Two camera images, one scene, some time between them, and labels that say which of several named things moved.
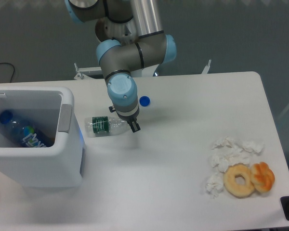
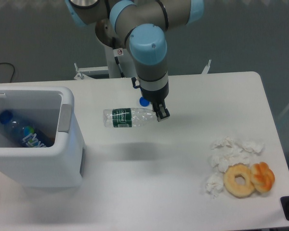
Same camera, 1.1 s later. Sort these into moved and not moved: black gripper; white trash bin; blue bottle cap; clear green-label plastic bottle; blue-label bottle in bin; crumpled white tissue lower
Moved: clear green-label plastic bottle; black gripper
Not moved: blue bottle cap; crumpled white tissue lower; blue-label bottle in bin; white trash bin
